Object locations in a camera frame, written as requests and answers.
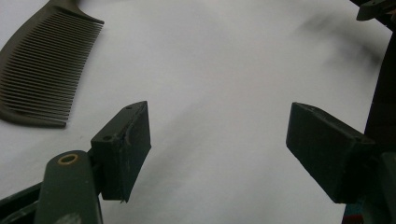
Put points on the black comb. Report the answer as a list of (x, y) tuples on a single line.
[(59, 9)]

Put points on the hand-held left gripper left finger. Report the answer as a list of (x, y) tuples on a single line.
[(121, 155)]

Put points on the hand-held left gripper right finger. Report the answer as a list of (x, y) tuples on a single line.
[(327, 155)]

